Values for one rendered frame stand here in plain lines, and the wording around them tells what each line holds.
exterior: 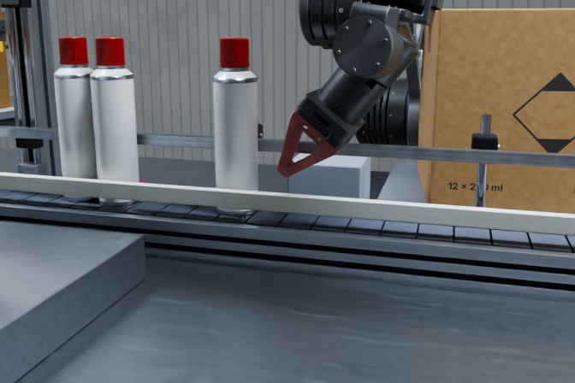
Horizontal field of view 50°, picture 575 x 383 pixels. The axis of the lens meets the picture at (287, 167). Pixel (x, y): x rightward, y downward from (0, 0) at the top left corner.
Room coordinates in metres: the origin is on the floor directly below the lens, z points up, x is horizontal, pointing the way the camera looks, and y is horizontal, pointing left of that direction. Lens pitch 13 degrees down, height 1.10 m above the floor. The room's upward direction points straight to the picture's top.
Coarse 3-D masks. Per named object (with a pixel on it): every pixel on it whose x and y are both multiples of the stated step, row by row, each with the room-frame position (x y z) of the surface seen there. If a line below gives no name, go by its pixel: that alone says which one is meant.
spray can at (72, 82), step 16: (64, 48) 0.76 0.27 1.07; (80, 48) 0.76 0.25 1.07; (64, 64) 0.76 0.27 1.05; (80, 64) 0.76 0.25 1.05; (64, 80) 0.75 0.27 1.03; (80, 80) 0.75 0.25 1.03; (64, 96) 0.75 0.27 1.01; (80, 96) 0.75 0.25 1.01; (64, 112) 0.75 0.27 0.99; (80, 112) 0.75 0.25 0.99; (64, 128) 0.75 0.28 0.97; (80, 128) 0.75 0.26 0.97; (64, 144) 0.75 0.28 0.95; (80, 144) 0.75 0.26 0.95; (64, 160) 0.75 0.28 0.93; (80, 160) 0.75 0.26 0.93; (64, 176) 0.76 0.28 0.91; (80, 176) 0.75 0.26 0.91; (96, 176) 0.76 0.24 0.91
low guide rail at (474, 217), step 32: (64, 192) 0.73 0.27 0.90; (96, 192) 0.72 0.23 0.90; (128, 192) 0.70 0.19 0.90; (160, 192) 0.69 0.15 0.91; (192, 192) 0.68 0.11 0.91; (224, 192) 0.67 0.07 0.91; (256, 192) 0.67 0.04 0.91; (448, 224) 0.61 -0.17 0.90; (480, 224) 0.60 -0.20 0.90; (512, 224) 0.59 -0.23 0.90; (544, 224) 0.58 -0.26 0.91
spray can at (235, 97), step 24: (240, 48) 0.70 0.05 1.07; (240, 72) 0.70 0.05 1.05; (216, 96) 0.70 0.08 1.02; (240, 96) 0.69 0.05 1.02; (216, 120) 0.70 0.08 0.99; (240, 120) 0.69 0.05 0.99; (216, 144) 0.70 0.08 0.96; (240, 144) 0.69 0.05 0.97; (216, 168) 0.70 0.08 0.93; (240, 168) 0.69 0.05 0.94
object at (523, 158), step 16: (0, 128) 0.84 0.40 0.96; (16, 128) 0.83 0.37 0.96; (32, 128) 0.83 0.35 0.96; (48, 128) 0.82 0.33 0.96; (160, 144) 0.77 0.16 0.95; (176, 144) 0.77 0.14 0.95; (192, 144) 0.76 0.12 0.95; (208, 144) 0.76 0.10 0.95; (272, 144) 0.73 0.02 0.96; (304, 144) 0.72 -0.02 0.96; (352, 144) 0.71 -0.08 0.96; (368, 144) 0.71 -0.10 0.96; (384, 144) 0.71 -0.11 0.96; (432, 160) 0.68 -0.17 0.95; (448, 160) 0.68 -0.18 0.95; (464, 160) 0.67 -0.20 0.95; (480, 160) 0.67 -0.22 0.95; (496, 160) 0.66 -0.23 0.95; (512, 160) 0.66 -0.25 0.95; (528, 160) 0.66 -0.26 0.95; (544, 160) 0.65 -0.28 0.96; (560, 160) 0.65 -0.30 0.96
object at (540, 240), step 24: (0, 192) 0.79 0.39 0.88; (24, 192) 0.79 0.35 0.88; (168, 216) 0.69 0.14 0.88; (192, 216) 0.69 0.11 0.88; (216, 216) 0.69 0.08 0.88; (240, 216) 0.69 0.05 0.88; (264, 216) 0.69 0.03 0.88; (288, 216) 0.69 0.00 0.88; (312, 216) 0.69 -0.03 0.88; (432, 240) 0.61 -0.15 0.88; (456, 240) 0.61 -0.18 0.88; (480, 240) 0.60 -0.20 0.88; (504, 240) 0.60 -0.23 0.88; (528, 240) 0.60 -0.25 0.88; (552, 240) 0.60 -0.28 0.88
